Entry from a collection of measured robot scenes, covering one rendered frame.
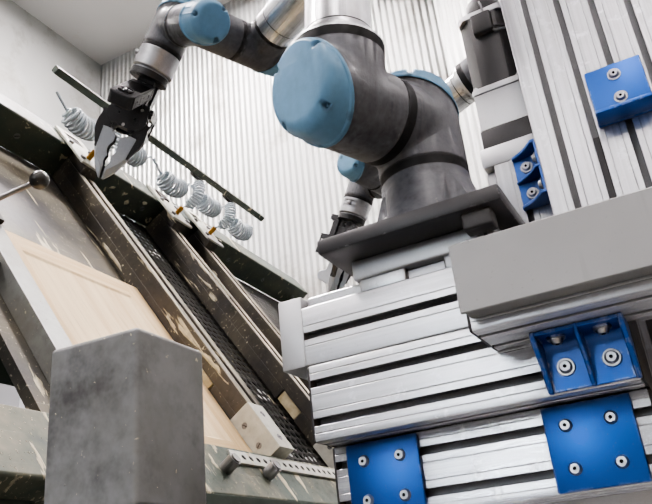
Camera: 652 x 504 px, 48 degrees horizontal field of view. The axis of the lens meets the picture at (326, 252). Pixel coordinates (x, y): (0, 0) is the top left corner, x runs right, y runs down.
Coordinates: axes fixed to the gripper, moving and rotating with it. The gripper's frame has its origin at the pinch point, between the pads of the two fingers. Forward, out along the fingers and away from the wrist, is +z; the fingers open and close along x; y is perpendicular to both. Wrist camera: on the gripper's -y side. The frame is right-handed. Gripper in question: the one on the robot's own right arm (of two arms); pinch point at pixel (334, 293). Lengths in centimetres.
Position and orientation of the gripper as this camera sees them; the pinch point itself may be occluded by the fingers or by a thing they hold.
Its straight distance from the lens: 182.7
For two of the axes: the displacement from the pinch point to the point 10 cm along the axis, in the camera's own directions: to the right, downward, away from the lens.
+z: -3.2, 9.3, -1.8
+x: -4.8, -3.2, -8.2
